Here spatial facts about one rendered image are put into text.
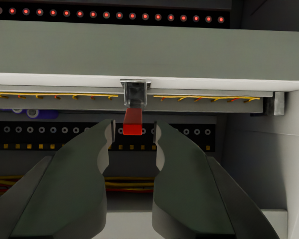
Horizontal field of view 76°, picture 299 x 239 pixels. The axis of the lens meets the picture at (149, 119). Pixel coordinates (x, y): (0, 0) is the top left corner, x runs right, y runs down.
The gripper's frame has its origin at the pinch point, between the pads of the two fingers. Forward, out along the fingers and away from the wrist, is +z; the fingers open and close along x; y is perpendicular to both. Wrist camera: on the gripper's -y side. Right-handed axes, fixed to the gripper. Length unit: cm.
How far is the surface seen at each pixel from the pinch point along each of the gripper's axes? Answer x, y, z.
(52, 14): -13.4, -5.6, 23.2
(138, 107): 0.3, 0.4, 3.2
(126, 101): -0.9, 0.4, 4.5
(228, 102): 11.1, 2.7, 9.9
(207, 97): 7.9, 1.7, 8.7
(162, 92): 2.8, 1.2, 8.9
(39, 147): -17.7, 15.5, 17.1
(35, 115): -13.9, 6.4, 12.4
